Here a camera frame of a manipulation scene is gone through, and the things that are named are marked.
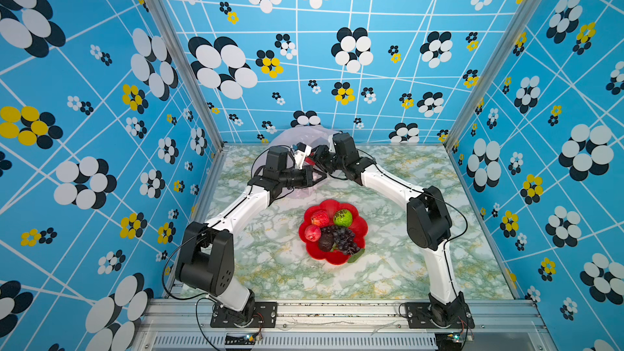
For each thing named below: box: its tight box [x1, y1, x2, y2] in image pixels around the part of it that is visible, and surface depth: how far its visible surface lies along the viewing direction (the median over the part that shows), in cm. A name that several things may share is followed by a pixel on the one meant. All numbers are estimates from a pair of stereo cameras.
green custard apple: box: [333, 208, 353, 228], surface depth 91 cm
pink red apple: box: [303, 224, 322, 243], surface depth 86 cm
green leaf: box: [347, 248, 366, 264], surface depth 82 cm
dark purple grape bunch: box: [320, 225, 361, 256], surface depth 86 cm
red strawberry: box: [310, 209, 330, 229], surface depth 90 cm
